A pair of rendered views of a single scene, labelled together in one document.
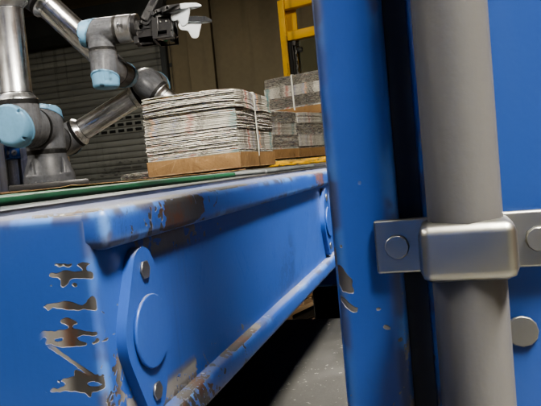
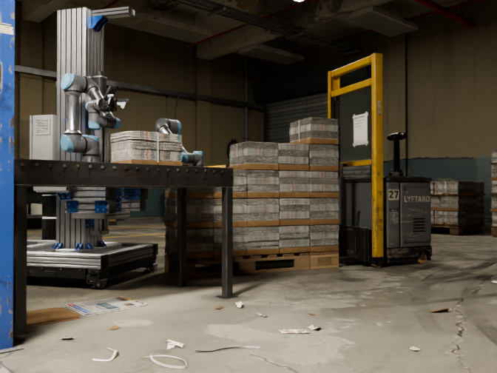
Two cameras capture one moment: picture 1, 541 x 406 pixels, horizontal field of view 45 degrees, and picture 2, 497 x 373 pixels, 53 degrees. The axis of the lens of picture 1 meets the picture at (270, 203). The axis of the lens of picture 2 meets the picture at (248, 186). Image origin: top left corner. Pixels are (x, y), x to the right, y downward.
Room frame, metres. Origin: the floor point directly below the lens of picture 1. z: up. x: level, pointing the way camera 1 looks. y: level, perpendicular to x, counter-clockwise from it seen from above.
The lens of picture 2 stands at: (-0.39, -2.22, 0.64)
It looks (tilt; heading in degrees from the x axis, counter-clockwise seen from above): 1 degrees up; 33
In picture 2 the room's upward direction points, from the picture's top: straight up
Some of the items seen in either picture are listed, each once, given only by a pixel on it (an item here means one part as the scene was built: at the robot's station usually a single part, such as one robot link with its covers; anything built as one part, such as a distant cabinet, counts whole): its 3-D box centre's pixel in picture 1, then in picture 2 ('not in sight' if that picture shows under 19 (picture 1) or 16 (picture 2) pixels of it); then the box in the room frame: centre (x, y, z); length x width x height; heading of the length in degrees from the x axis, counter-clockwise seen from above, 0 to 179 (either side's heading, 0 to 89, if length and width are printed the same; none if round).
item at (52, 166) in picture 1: (48, 166); (90, 161); (2.00, 0.66, 0.87); 0.15 x 0.15 x 0.10
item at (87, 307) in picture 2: not in sight; (106, 304); (1.58, 0.02, 0.01); 0.37 x 0.28 x 0.01; 165
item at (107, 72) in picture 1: (106, 69); (96, 121); (1.84, 0.42, 1.11); 0.11 x 0.08 x 0.11; 171
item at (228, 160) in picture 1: (203, 163); (131, 164); (1.93, 0.19, 0.83); 0.29 x 0.16 x 0.04; 74
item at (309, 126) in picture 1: (282, 138); (283, 158); (3.45, -0.09, 0.95); 0.38 x 0.29 x 0.23; 56
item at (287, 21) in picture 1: (298, 138); (333, 160); (4.24, -0.22, 0.97); 0.09 x 0.09 x 1.75; 57
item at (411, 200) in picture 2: not in sight; (385, 218); (4.37, -0.70, 0.40); 0.69 x 0.55 x 0.80; 57
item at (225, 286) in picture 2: not in sight; (227, 242); (2.17, -0.40, 0.34); 0.06 x 0.06 x 0.68; 75
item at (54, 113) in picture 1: (43, 127); (89, 144); (1.99, 0.67, 0.98); 0.13 x 0.12 x 0.14; 171
